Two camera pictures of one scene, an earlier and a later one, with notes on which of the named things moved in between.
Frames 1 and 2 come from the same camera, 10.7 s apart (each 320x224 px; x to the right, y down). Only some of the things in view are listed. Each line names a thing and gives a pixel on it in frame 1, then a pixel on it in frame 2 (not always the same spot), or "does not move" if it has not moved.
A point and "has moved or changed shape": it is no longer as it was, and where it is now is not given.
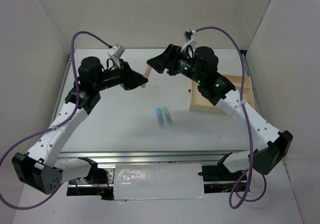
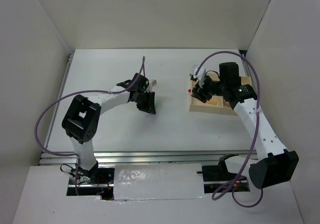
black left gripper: x=130 y=79 to x=149 y=107
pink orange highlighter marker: x=147 y=72 has moved or changed shape
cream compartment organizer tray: x=199 y=102 does not move
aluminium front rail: x=148 y=158 does not move
